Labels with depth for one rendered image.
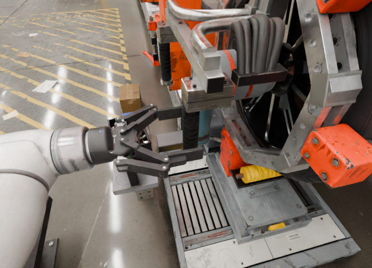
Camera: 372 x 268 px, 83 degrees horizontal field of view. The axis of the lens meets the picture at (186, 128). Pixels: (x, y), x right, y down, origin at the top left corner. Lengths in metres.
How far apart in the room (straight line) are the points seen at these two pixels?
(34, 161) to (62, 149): 0.05
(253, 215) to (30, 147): 0.88
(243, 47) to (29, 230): 0.41
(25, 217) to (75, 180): 1.15
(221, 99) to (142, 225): 0.98
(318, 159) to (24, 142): 0.52
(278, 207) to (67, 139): 0.93
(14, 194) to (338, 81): 0.52
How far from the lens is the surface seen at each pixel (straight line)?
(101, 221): 1.33
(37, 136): 0.47
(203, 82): 0.36
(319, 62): 0.43
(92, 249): 1.29
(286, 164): 0.53
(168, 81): 0.75
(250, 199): 1.09
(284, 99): 0.68
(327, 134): 0.45
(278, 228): 1.13
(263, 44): 0.38
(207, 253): 1.12
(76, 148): 0.43
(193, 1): 1.00
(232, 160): 0.81
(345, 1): 0.43
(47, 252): 1.36
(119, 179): 0.87
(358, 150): 0.45
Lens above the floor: 1.15
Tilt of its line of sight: 44 degrees down
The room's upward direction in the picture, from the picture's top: straight up
